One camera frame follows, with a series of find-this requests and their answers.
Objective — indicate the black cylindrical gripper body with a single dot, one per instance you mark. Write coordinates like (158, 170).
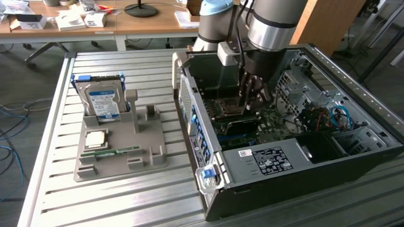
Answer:
(263, 62)

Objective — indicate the black graphics card metal bracket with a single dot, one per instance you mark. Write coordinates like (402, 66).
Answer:
(243, 126)

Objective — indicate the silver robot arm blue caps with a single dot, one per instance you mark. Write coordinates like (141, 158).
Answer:
(278, 23)

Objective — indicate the metal CPU socket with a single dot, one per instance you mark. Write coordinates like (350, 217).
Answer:
(229, 106)

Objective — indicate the silver drive cage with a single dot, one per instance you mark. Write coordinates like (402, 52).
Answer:
(295, 92)

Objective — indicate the green motherboard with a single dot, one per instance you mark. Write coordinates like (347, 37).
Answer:
(275, 120)

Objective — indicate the blue expansion slot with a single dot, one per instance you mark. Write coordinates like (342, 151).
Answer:
(235, 136)

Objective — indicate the silver chipset heatsink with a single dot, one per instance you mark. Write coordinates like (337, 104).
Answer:
(269, 139)

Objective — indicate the wooden cabinet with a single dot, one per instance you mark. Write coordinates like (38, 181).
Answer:
(329, 23)

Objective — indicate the white paper stack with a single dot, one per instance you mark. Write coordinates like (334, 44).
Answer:
(185, 21)

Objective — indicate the grey power supply unit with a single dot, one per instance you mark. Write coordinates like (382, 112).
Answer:
(243, 165)

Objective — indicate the blue case latch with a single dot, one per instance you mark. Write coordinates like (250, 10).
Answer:
(207, 174)

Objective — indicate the silver disk bay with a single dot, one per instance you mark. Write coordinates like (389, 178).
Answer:
(361, 142)

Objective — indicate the grey plastic parts rack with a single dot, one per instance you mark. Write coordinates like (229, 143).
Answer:
(126, 142)

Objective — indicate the open black PC case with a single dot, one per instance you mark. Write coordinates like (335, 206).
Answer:
(315, 189)

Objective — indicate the black round lamp base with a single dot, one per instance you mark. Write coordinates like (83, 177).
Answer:
(141, 10)

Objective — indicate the hard disk in blue caddy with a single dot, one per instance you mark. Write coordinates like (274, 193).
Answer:
(101, 99)

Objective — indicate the green RAM stick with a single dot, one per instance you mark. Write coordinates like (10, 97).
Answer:
(110, 151)

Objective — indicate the silver CPU chip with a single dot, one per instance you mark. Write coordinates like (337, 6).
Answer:
(95, 139)

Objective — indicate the small white carton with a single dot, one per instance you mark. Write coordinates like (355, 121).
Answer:
(95, 20)

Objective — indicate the white flat box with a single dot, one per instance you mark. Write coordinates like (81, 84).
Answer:
(71, 22)

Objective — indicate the wooden desk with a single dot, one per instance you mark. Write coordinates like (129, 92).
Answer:
(63, 33)

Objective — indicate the white box black lid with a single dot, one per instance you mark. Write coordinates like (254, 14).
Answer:
(31, 22)

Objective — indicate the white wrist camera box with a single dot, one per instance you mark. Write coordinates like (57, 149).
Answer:
(227, 56)

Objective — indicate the grey desk frame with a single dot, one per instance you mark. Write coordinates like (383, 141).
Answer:
(383, 26)

